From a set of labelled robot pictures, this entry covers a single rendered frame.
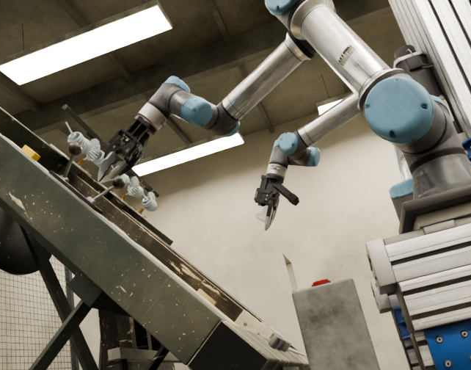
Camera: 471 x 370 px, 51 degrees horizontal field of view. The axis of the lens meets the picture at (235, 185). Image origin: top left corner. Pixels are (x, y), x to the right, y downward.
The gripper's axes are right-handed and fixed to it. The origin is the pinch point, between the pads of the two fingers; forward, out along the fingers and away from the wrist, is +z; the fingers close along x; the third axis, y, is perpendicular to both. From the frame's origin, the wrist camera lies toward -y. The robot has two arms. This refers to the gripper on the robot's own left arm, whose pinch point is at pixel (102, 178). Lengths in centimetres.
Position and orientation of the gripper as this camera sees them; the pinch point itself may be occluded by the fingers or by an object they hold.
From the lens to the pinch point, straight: 142.7
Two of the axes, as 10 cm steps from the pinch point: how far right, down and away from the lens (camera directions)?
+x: 7.9, 6.1, -0.2
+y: 0.8, -1.4, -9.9
